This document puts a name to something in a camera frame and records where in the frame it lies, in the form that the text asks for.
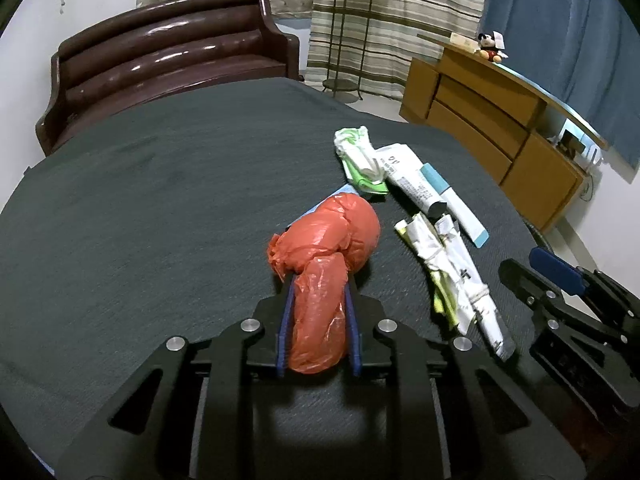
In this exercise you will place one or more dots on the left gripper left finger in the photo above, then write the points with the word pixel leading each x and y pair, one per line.
pixel 187 408

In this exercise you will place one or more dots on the wooden sideboard cabinet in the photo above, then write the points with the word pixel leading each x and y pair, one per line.
pixel 507 122

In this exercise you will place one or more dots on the dark brown leather sofa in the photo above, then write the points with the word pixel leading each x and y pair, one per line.
pixel 159 50

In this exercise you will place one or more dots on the green white wrapper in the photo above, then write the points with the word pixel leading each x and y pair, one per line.
pixel 358 157

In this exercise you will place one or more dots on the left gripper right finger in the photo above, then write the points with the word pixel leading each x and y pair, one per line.
pixel 451 411

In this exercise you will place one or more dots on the black trash bin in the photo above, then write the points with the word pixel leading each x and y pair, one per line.
pixel 538 237

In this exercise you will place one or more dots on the red plastic bag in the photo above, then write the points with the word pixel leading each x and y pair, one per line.
pixel 321 250

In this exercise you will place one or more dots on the white router on shelf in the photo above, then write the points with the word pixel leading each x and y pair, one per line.
pixel 590 156

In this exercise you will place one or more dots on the dark picture frame on shelf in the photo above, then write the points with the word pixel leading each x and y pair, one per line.
pixel 570 144

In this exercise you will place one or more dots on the black metal plant stand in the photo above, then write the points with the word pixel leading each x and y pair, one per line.
pixel 335 80

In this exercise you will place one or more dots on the dark grey tablecloth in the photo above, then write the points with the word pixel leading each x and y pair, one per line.
pixel 155 222

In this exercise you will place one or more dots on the white printed tube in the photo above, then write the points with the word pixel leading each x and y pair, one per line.
pixel 403 168

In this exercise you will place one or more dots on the striped curtain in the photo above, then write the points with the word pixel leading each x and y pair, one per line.
pixel 400 31

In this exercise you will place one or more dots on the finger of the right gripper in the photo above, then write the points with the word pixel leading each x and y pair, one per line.
pixel 554 304
pixel 609 300

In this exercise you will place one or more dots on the yellow snack wrapper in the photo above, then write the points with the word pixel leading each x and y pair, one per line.
pixel 461 296

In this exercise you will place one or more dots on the small box on cabinet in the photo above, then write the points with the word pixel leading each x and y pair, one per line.
pixel 464 43

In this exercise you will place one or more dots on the Mickey Mouse plush toy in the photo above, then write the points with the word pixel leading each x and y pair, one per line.
pixel 491 47

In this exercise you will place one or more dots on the white blue toothpaste tube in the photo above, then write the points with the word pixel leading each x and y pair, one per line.
pixel 465 216

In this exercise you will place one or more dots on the light blue toothpaste box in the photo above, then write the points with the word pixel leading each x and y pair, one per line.
pixel 345 189

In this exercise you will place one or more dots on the blue curtain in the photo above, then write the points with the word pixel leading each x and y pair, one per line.
pixel 585 52

